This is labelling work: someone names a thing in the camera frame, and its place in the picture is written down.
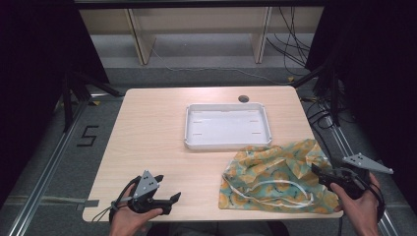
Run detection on person's right hand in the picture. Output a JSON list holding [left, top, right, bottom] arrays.
[[328, 172, 384, 236]]

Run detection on white plastic tray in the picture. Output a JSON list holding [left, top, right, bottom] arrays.
[[183, 102, 273, 151]]

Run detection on white floor cable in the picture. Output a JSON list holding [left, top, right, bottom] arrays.
[[150, 48, 290, 86]]

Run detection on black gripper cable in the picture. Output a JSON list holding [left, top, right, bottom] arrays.
[[91, 175, 143, 224], [360, 173, 387, 224]]

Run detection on yellow teal patterned drawstring bag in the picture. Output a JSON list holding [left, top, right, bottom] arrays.
[[217, 138, 340, 215]]

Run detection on person's left hand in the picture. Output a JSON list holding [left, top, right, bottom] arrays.
[[108, 183, 164, 236]]

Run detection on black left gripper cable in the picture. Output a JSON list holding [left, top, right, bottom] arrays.
[[91, 175, 143, 224]]

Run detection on dark curtain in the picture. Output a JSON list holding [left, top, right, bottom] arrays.
[[0, 0, 110, 207], [304, 0, 417, 214]]

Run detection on beige floor tape strip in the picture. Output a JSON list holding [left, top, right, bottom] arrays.
[[4, 195, 100, 211]]

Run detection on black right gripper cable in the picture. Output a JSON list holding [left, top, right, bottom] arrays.
[[360, 173, 387, 224]]

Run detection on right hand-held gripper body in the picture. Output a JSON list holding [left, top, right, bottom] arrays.
[[319, 151, 394, 201]]

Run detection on aluminium floor rail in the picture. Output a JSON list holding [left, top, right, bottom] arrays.
[[6, 97, 91, 236], [323, 114, 400, 236]]

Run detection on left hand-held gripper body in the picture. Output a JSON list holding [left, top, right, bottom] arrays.
[[126, 169, 173, 215]]

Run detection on beige wooden desk frame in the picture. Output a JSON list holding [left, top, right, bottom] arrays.
[[78, 6, 326, 66]]

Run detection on black cables beside table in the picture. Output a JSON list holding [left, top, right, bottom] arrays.
[[301, 96, 349, 158]]

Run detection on black floor cable bundle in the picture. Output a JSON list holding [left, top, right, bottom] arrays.
[[266, 6, 313, 77]]

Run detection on black metal stand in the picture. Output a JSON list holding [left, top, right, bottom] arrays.
[[61, 69, 123, 133], [290, 64, 342, 128]]

